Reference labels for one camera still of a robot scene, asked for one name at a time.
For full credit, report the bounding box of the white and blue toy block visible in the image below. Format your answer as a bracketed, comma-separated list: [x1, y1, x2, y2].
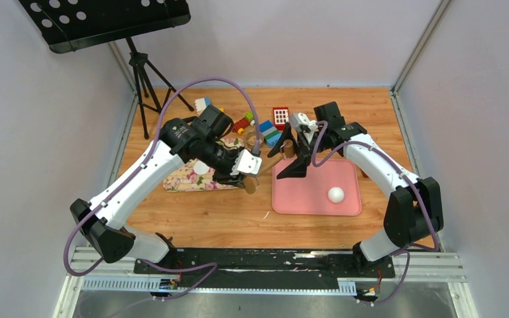
[194, 97, 211, 115]

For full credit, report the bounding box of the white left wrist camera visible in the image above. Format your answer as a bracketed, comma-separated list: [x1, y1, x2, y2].
[231, 149, 262, 177]

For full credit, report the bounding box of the white slotted cable duct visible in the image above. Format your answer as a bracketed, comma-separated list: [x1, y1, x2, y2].
[81, 277, 358, 295]

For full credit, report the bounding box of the black tripod stand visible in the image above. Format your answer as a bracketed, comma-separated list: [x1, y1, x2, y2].
[125, 37, 177, 140]

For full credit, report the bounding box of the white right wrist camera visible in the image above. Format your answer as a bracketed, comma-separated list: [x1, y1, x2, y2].
[289, 113, 318, 144]

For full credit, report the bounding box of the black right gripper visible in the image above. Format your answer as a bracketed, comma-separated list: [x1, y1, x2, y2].
[266, 123, 327, 179]

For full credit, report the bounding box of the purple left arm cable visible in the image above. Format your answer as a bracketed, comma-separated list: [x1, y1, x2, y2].
[63, 78, 262, 303]

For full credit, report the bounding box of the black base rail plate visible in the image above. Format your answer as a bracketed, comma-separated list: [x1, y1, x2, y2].
[158, 248, 395, 290]

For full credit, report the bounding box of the black perforated stand shelf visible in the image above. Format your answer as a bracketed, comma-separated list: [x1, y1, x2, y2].
[19, 0, 191, 54]

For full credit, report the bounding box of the round metal cutter ring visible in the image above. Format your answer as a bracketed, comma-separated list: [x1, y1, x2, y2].
[243, 131, 260, 151]

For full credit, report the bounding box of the flat white dough wrapper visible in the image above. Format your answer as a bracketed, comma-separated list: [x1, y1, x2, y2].
[193, 161, 210, 176]

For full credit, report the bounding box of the red window toy brick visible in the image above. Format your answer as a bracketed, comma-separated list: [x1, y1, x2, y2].
[272, 107, 290, 131]

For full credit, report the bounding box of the floral rectangular tray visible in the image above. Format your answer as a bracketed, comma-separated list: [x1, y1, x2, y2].
[163, 159, 235, 192]

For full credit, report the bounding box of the wooden dough roller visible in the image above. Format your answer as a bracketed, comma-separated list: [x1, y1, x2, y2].
[243, 139, 296, 194]

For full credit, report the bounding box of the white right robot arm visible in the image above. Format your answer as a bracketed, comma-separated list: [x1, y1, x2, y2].
[277, 101, 444, 277]

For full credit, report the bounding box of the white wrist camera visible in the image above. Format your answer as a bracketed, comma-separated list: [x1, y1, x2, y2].
[231, 149, 262, 177]
[289, 113, 318, 144]

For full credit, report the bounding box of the red toy brick car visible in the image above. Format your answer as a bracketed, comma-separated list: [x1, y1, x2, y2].
[232, 111, 254, 134]

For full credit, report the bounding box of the white dough ball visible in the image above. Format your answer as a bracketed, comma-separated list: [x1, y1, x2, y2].
[327, 187, 345, 204]

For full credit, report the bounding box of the blue green white brick stack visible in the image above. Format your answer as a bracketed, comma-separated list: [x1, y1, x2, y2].
[259, 120, 282, 148]

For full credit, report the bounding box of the pink rectangular tray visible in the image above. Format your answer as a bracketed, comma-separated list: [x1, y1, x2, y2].
[272, 159, 362, 217]

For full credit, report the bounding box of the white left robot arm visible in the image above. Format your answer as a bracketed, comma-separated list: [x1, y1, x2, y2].
[70, 117, 262, 274]

